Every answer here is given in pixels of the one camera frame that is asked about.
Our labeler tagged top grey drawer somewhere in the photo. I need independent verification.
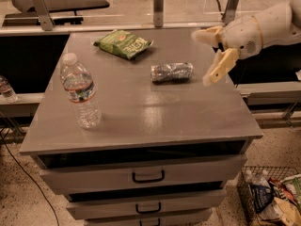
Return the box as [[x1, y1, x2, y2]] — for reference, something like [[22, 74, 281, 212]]
[[40, 154, 246, 195]]

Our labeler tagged wire mesh basket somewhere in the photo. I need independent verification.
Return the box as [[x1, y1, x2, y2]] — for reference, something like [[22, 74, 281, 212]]
[[237, 166, 298, 226]]

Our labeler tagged grey drawer cabinet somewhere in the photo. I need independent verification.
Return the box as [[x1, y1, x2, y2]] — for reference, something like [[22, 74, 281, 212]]
[[19, 27, 263, 226]]

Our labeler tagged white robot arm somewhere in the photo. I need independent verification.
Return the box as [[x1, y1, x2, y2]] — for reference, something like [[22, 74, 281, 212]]
[[191, 0, 301, 87]]

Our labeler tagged left metal bracket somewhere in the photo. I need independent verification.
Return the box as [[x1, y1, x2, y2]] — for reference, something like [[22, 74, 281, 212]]
[[31, 0, 55, 31]]

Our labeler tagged middle metal bracket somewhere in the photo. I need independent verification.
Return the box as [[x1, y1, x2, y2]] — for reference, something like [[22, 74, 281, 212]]
[[153, 0, 164, 27]]

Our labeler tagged silver blue redbull can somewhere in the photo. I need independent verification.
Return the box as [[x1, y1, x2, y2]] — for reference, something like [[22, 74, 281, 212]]
[[150, 62, 194, 83]]

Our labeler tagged grey drawer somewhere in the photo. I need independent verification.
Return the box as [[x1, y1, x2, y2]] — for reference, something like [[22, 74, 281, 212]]
[[84, 208, 212, 226], [40, 154, 246, 195], [67, 189, 226, 220]]

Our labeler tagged yellow snack bag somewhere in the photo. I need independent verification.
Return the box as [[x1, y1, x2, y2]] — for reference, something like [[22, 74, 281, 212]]
[[259, 198, 301, 226]]

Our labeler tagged dark blue snack bag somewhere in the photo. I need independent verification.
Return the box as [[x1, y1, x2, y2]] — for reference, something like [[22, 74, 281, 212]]
[[250, 185, 274, 213]]

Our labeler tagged clear plastic water bottle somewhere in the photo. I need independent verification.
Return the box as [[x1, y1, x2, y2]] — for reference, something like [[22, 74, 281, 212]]
[[60, 53, 102, 129]]

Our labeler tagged bottom grey drawer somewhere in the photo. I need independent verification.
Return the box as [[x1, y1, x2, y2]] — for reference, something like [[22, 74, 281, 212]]
[[84, 208, 212, 226]]

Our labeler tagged green white snack bag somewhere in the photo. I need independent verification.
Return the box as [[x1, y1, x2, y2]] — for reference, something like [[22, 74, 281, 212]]
[[281, 174, 301, 205]]

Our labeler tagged metal bracket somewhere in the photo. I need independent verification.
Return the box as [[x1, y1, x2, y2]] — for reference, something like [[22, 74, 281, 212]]
[[31, 0, 55, 31], [153, 0, 164, 27], [222, 0, 239, 24]]

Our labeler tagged middle grey drawer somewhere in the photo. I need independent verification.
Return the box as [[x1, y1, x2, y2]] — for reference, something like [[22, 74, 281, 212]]
[[67, 189, 226, 220]]

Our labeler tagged black floor cable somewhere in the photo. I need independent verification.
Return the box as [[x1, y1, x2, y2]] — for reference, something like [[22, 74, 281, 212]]
[[0, 132, 60, 226]]

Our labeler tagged green chip bag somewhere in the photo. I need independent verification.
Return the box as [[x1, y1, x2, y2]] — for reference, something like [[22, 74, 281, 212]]
[[93, 30, 152, 60]]

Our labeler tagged water bottle on left ledge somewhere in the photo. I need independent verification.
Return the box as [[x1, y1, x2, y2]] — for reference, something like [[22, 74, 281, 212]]
[[0, 75, 18, 103]]

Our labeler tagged right metal bracket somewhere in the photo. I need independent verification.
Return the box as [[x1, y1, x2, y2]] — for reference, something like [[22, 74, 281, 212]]
[[222, 0, 239, 24]]

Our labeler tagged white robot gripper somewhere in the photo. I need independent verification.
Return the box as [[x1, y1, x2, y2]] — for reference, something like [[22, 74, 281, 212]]
[[191, 16, 262, 87]]

